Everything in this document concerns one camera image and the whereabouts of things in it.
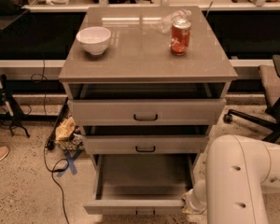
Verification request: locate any grey middle drawer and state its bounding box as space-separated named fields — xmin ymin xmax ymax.
xmin=82 ymin=135 xmax=208 ymax=154

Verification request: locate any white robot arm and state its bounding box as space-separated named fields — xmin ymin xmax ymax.
xmin=182 ymin=134 xmax=280 ymax=224

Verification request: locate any yellow snack bag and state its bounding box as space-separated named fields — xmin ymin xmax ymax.
xmin=55 ymin=117 xmax=76 ymax=141

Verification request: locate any black tripod stand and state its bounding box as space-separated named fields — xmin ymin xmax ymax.
xmin=0 ymin=75 xmax=30 ymax=137

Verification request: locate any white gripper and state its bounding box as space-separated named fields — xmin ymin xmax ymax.
xmin=182 ymin=179 xmax=206 ymax=215

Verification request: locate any clear plastic bottle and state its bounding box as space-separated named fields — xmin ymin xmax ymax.
xmin=157 ymin=9 xmax=191 ymax=34

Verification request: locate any grey top drawer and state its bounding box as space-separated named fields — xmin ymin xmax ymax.
xmin=68 ymin=99 xmax=226 ymax=126

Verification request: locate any black power adapter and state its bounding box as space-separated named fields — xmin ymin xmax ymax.
xmin=45 ymin=134 xmax=55 ymax=150

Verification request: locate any red soda can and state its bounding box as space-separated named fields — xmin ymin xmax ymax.
xmin=170 ymin=18 xmax=191 ymax=55

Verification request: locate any white ceramic bowl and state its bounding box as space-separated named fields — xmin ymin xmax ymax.
xmin=76 ymin=26 xmax=111 ymax=55

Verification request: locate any grey drawer cabinet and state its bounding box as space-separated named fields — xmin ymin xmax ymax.
xmin=58 ymin=6 xmax=238 ymax=182

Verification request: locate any grey drawer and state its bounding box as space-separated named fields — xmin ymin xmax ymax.
xmin=82 ymin=135 xmax=208 ymax=154
xmin=84 ymin=154 xmax=192 ymax=217
xmin=68 ymin=99 xmax=226 ymax=126

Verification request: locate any grey bottom drawer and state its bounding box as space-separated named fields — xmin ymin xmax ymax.
xmin=84 ymin=154 xmax=192 ymax=217

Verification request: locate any blue tape cross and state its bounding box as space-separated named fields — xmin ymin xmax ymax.
xmin=57 ymin=150 xmax=81 ymax=177

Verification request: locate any black office chair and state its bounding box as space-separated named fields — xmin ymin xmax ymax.
xmin=223 ymin=55 xmax=280 ymax=143

